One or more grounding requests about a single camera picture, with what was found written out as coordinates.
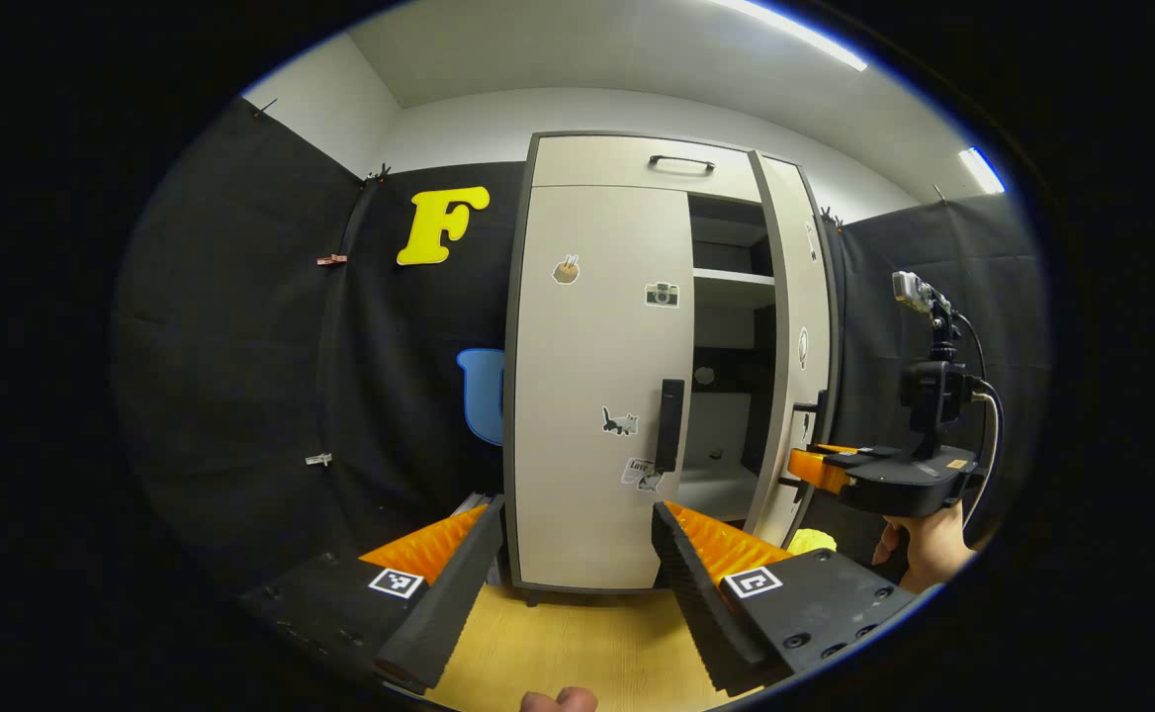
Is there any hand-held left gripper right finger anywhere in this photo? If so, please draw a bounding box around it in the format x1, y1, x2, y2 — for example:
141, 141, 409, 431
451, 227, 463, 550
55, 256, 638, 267
651, 499, 920, 698

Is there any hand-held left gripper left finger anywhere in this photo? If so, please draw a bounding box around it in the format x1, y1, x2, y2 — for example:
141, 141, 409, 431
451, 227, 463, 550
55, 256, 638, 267
239, 494, 507, 695

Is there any black door handle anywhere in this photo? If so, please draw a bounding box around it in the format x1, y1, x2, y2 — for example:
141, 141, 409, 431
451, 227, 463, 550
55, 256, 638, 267
792, 389, 831, 495
655, 379, 685, 473

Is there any beige double-door shoe cabinet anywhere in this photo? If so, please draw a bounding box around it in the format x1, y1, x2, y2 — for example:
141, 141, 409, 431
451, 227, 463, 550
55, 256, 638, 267
503, 131, 841, 599

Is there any cherry sticker shoe cabinet door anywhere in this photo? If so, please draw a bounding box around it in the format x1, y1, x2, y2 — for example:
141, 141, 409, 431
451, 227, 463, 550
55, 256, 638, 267
744, 153, 836, 548

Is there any camera sticker shoe cabinet door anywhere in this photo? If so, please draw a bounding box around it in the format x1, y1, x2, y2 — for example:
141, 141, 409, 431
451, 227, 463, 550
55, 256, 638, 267
513, 185, 694, 591

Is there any white cabinet shelf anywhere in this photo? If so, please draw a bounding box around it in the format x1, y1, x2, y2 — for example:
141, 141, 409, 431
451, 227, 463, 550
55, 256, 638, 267
693, 267, 776, 289
678, 465, 762, 522

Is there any beige cabinet drawer front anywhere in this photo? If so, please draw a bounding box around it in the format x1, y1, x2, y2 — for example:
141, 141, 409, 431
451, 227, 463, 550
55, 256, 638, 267
531, 135, 762, 204

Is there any small ceiling light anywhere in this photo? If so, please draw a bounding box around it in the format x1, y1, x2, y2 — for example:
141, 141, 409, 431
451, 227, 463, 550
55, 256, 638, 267
958, 146, 1006, 194

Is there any black backdrop cloth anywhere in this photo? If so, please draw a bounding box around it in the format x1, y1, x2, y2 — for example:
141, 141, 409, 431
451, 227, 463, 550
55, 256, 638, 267
113, 97, 1051, 594

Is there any long ceiling light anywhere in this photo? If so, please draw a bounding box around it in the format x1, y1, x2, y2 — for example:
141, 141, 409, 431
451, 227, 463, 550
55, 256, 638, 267
716, 0, 868, 72

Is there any black cable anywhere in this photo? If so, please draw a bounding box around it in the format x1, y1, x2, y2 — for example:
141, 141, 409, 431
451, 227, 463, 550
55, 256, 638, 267
951, 311, 1004, 530

